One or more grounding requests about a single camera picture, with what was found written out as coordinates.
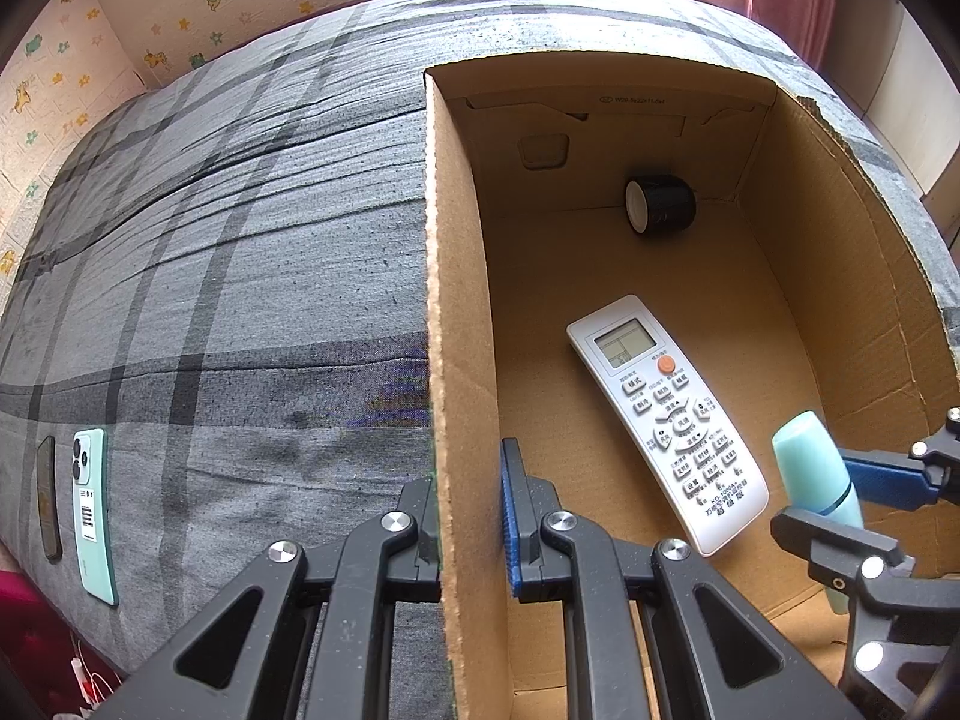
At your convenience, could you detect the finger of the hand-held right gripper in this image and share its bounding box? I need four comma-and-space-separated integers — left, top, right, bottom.
836, 406, 960, 511
771, 506, 920, 691

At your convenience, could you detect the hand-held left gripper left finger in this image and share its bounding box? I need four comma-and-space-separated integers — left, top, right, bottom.
112, 476, 442, 720

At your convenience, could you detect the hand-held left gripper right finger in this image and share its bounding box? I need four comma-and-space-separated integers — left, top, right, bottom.
499, 436, 863, 720

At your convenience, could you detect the teal tube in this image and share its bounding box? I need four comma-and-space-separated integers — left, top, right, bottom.
772, 411, 865, 616

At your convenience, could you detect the white remote control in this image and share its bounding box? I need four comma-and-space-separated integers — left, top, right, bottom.
566, 295, 770, 557

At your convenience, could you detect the cardboard box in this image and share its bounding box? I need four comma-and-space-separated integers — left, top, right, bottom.
424, 52, 960, 720

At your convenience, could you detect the black cylinder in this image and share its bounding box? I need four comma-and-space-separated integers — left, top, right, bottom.
625, 174, 697, 236

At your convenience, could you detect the green phone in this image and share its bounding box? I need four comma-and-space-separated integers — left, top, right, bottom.
73, 427, 119, 607

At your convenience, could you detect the gray plaid bedsheet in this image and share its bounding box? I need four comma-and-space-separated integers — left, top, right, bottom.
0, 0, 960, 720

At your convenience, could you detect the black phone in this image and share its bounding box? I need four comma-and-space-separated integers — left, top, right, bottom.
36, 435, 65, 562

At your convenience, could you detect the beige wardrobe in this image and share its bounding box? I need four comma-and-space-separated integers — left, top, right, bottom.
825, 0, 960, 256

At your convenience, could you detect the white cable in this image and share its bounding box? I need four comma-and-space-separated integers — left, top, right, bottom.
71, 634, 113, 713

